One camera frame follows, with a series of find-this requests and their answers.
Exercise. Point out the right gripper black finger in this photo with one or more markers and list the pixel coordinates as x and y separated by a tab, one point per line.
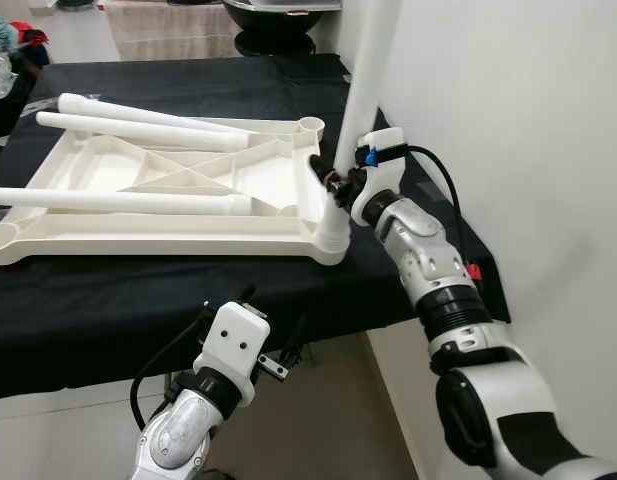
323	169

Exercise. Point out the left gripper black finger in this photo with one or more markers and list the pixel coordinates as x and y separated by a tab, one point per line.
247	295
296	333

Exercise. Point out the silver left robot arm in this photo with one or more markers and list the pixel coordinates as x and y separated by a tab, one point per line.
183	435

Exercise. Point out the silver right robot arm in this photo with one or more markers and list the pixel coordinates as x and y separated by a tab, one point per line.
428	260

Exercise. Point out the black table cloth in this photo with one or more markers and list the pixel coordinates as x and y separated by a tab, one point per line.
288	300

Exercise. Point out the white plastic table top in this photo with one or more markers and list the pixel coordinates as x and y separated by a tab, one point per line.
278	180

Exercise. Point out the grey left robot foot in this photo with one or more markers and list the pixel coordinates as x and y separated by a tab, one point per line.
216	475

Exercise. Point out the black round stool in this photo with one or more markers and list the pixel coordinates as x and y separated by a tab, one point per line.
278	30

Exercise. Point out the beige cloth covered bench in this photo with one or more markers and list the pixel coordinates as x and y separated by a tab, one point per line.
168	30

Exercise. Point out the black bag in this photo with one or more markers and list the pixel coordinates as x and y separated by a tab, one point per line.
13	115

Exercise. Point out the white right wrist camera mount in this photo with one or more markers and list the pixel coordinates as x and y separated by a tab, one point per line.
383	195

